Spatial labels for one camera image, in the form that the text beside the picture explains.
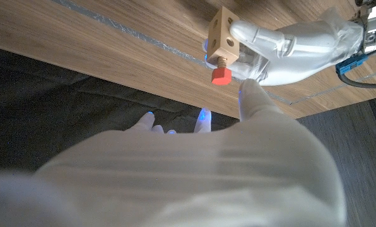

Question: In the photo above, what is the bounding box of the red-headed wooden screw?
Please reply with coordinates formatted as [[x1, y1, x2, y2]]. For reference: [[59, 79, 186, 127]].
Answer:
[[211, 55, 233, 86]]

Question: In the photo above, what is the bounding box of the black backdrop curtain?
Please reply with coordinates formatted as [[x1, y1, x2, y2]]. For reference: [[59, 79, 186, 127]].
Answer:
[[0, 44, 241, 173]]

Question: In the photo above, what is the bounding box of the small wooden block with holes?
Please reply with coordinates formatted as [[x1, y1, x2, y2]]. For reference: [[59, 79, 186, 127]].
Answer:
[[206, 6, 241, 66]]

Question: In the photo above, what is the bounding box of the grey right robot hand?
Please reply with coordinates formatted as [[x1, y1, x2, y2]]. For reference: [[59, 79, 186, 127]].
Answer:
[[0, 78, 348, 227]]

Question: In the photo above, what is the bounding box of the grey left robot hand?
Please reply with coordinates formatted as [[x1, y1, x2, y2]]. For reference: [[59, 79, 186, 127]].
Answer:
[[203, 6, 365, 87]]

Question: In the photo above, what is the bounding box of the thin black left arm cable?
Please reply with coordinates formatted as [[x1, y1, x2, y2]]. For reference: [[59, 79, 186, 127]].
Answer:
[[335, 44, 376, 90]]

